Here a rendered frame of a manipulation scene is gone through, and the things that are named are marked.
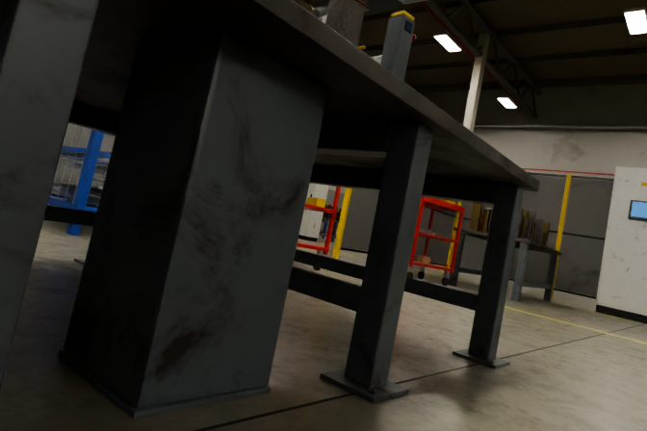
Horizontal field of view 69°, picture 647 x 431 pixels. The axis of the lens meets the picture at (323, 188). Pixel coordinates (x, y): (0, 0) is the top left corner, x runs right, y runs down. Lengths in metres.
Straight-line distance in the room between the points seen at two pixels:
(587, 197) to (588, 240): 0.67
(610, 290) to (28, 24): 7.21
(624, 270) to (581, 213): 1.37
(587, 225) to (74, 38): 8.04
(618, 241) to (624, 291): 0.65
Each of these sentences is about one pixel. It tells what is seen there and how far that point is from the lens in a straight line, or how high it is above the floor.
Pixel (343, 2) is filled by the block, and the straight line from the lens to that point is 1.56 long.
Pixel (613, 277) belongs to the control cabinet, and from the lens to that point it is 7.41.
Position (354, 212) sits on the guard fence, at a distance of 6.23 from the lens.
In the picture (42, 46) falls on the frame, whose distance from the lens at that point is 0.62.
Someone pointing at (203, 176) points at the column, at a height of 0.40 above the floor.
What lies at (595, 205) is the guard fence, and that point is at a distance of 8.37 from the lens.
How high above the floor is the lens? 0.36
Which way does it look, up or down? 5 degrees up
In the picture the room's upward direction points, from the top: 12 degrees clockwise
